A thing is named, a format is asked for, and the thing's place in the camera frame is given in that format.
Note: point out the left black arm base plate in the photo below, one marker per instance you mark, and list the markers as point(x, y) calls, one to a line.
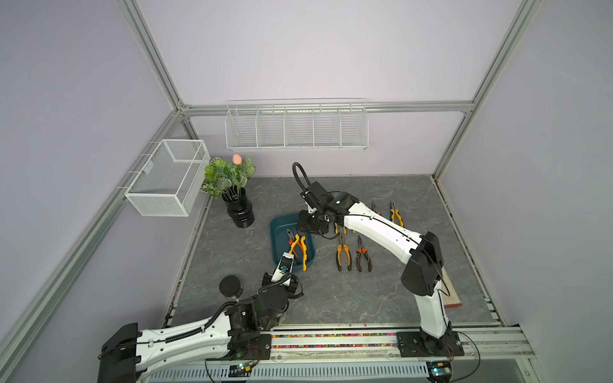
point(258, 348)

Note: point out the black cylinder red label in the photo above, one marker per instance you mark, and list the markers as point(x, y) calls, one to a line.
point(231, 287)

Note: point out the beige work glove red cuff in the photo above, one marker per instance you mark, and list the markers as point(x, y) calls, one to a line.
point(449, 294)

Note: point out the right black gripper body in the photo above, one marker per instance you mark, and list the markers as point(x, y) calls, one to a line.
point(309, 222)

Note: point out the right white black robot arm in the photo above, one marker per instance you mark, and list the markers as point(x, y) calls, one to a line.
point(420, 253)

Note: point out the orange black long-nose pliers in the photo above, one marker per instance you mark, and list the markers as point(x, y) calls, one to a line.
point(362, 255)

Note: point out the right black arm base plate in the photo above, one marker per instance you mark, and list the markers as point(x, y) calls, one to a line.
point(420, 344)

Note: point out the green plant in black vase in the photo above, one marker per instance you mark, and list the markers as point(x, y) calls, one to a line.
point(227, 180)

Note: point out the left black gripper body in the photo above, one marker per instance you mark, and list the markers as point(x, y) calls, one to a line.
point(282, 287)

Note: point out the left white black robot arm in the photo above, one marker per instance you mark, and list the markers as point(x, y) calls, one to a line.
point(238, 330)

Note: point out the aluminium front rail frame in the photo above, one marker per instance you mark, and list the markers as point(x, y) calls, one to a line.
point(363, 354)

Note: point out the small white wire side basket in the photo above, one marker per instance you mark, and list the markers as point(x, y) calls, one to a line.
point(170, 179)

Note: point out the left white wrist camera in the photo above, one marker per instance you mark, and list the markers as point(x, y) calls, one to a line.
point(284, 268)

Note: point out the orange black diagonal cutters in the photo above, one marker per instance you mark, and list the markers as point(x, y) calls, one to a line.
point(291, 240)

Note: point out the orange black greener pliers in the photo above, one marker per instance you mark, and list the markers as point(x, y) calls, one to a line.
point(374, 208)

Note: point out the yellow grey open-jaw pliers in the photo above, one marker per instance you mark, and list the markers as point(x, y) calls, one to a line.
point(343, 252)

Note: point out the long white wire wall basket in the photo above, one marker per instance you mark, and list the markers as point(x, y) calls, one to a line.
point(297, 124)

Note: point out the yellow black combination pliers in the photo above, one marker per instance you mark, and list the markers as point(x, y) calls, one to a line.
point(299, 250)

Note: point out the teal plastic storage box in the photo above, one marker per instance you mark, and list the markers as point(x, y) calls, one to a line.
point(280, 240)

